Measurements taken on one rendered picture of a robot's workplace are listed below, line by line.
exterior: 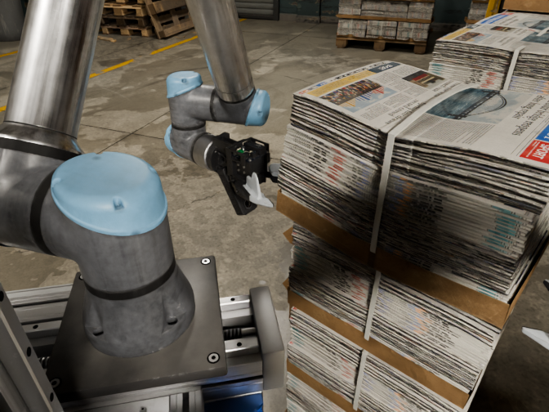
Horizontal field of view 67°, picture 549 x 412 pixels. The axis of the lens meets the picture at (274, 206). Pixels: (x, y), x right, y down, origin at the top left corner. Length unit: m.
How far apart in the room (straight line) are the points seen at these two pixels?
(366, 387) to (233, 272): 1.09
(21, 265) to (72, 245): 1.74
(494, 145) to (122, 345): 0.51
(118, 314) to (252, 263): 1.42
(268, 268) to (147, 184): 1.46
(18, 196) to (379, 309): 0.58
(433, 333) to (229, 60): 0.57
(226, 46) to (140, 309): 0.44
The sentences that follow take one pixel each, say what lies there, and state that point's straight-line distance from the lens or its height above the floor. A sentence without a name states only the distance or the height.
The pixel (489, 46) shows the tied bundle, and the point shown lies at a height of 1.06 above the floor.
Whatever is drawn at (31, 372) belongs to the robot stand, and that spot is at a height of 0.99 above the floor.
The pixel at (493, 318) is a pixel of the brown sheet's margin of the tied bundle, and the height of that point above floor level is 0.86.
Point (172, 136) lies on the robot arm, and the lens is 0.97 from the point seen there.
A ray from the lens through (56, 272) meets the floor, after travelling 2.13.
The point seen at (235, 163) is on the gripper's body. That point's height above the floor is 0.89.
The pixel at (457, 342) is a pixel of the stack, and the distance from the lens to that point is 0.73.
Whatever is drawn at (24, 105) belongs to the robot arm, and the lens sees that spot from 0.60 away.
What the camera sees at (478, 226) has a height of 0.98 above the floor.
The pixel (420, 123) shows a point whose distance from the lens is 0.61.
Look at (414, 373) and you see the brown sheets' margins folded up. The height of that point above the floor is 0.62.
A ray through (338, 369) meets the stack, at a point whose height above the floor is 0.49.
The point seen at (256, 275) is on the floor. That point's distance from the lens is 1.88.
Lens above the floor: 1.27
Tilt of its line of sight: 33 degrees down
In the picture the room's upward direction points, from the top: straight up
